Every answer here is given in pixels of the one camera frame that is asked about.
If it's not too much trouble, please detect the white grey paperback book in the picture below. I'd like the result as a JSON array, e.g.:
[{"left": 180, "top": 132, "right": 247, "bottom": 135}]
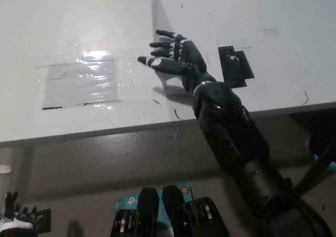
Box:
[{"left": 150, "top": 0, "right": 220, "bottom": 96}]

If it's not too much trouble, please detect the thick black cable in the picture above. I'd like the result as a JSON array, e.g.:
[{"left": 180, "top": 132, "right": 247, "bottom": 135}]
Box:
[{"left": 291, "top": 144, "right": 336, "bottom": 196}]

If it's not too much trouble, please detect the small black floor tape patch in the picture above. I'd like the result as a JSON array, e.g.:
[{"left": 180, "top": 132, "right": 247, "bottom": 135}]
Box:
[{"left": 31, "top": 208, "right": 52, "bottom": 233}]

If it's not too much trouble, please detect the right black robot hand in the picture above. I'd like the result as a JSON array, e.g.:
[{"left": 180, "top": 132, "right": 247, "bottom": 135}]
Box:
[{"left": 137, "top": 29, "right": 213, "bottom": 91}]

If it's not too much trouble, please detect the clear plastic bag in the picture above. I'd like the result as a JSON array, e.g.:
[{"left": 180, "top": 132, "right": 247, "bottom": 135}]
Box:
[{"left": 35, "top": 36, "right": 135, "bottom": 111}]

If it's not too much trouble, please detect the black desk frame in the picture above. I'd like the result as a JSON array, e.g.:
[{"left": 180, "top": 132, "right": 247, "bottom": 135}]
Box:
[{"left": 287, "top": 107, "right": 336, "bottom": 157}]

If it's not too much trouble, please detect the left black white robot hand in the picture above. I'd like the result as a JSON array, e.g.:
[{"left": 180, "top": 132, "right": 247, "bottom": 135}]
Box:
[{"left": 0, "top": 191, "right": 37, "bottom": 225}]

